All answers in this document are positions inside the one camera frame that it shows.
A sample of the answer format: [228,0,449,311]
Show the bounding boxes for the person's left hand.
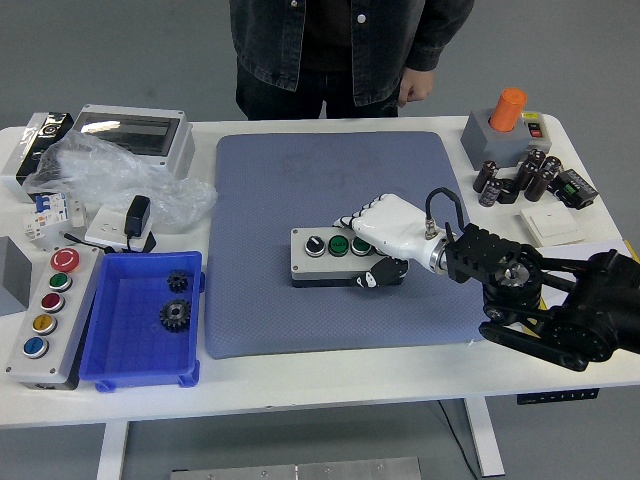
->
[398,68,437,106]

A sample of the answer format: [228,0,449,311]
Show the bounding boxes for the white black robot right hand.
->
[332,193,446,291]

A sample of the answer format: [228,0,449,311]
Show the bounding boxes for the grey four-button control box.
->
[289,225,406,290]

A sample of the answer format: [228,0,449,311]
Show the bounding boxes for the grey five-button control box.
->
[3,244,104,391]

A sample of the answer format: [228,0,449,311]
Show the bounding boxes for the grey square base block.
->
[459,107,534,170]

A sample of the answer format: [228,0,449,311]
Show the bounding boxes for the orange cylinder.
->
[488,87,529,134]

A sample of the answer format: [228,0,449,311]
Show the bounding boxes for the blue-grey padded mat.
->
[203,130,501,360]

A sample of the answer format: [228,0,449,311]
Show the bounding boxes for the person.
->
[228,0,476,121]

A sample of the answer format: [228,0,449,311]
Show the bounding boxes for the yellow white product box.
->
[519,238,640,334]

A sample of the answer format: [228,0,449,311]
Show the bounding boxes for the black module green terminals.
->
[549,168,600,211]

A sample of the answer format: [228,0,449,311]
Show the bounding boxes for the white table leg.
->
[462,398,506,477]
[95,422,130,480]

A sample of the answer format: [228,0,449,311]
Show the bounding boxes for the black table height controller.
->
[516,388,600,405]

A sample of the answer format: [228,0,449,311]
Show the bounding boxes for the large black gear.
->
[158,298,194,332]

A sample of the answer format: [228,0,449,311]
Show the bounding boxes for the black power adapter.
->
[123,194,152,240]

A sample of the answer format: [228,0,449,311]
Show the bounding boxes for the grey distribution box clear lid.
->
[67,103,196,182]

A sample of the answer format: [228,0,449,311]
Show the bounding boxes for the blue plastic bin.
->
[78,249,207,394]

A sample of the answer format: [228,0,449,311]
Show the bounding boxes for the clear plastic bag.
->
[22,130,219,236]

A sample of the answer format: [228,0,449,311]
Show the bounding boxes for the white blue circuit breaker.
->
[22,189,87,251]

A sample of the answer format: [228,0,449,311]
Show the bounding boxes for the white black product box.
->
[0,110,76,204]

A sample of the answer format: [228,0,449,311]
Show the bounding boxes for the grey metal block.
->
[0,235,34,317]

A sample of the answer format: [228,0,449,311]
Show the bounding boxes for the black plastic bracket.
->
[497,177,521,205]

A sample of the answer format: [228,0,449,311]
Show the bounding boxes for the yellow black rocker switch box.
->
[519,110,554,154]

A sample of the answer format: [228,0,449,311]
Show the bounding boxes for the white wall switch panel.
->
[519,205,586,247]

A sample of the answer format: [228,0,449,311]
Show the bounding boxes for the black cable under table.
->
[437,399,484,480]

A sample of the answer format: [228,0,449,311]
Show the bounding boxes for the white wall socket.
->
[83,205,151,251]

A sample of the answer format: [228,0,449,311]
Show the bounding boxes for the black adapter cord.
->
[59,230,157,254]

